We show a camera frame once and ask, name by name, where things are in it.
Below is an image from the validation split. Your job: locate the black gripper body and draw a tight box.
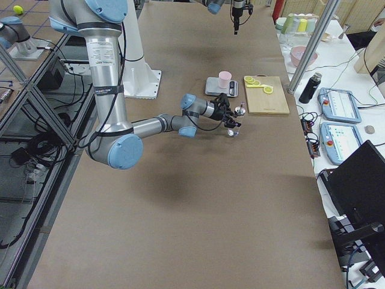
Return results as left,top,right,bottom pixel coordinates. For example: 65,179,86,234
212,102,230,120
231,6,243,24

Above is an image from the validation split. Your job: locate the clear glass sauce bottle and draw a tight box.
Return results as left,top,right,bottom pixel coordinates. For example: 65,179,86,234
227,102,246,137

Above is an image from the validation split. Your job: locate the pink plastic cup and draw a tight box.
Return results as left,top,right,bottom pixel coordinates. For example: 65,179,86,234
218,71,232,89

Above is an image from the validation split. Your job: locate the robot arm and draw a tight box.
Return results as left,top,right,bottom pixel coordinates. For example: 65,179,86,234
49,1,241,169
197,0,246,35

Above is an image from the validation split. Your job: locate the silver kitchen scale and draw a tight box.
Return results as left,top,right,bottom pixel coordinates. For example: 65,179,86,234
205,76,240,98

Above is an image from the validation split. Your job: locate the green plastic cup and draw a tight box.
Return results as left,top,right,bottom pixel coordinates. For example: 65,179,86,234
281,13,295,34

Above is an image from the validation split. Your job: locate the yellow plastic cup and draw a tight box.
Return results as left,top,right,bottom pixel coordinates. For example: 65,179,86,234
297,19,307,33

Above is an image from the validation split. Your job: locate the wooden cutting board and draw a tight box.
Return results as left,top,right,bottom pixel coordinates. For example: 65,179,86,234
244,75,289,115

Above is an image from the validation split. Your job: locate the lemon slice row end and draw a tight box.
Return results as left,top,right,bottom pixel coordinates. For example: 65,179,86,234
244,76,254,83

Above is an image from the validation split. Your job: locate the yellow plastic knife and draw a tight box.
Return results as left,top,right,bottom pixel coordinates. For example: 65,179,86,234
246,84,266,88

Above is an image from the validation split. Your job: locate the lemon slice front pair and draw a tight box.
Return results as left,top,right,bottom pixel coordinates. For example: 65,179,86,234
263,87,274,94

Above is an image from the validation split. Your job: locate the pink bowl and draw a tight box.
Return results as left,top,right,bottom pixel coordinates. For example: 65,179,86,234
289,46,319,67

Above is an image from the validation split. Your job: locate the black thermos bottle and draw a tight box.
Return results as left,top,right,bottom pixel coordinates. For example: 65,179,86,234
299,72,322,104

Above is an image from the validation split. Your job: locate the far blue teach pendant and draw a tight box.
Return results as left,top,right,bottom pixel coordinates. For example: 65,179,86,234
318,87,362,124

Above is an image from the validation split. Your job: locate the blue teach pendant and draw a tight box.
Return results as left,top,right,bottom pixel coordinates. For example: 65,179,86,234
320,122,363,166
318,87,362,124

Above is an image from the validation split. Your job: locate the near blue teach pendant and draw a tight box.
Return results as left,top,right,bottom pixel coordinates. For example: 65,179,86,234
320,122,363,166

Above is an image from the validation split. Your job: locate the black laptop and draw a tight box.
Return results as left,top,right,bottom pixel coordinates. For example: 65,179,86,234
328,140,384,267

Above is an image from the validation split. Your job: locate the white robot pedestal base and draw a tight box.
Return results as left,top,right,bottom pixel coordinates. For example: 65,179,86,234
119,1,162,99

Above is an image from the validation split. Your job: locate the aluminium frame post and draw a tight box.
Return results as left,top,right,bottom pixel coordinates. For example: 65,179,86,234
288,0,340,95

